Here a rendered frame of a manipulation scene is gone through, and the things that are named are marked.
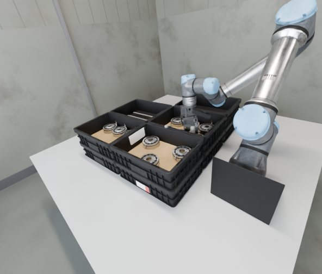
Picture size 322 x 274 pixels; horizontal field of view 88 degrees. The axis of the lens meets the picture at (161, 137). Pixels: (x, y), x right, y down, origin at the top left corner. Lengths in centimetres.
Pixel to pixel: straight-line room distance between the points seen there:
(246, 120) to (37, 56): 232
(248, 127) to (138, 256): 62
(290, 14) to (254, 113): 37
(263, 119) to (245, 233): 45
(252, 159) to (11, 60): 240
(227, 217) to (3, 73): 242
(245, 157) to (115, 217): 63
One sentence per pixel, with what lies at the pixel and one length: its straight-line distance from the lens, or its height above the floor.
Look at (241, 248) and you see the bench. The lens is 79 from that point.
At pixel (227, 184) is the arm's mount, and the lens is 81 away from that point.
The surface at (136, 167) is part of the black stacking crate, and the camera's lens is 83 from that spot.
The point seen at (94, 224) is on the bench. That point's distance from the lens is 91.
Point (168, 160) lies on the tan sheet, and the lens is 89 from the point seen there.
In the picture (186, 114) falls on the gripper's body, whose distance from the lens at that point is 95.
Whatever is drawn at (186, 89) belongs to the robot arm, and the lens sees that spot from 90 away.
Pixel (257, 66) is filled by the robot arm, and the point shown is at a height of 122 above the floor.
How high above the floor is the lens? 140
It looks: 32 degrees down
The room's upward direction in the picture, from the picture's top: 8 degrees counter-clockwise
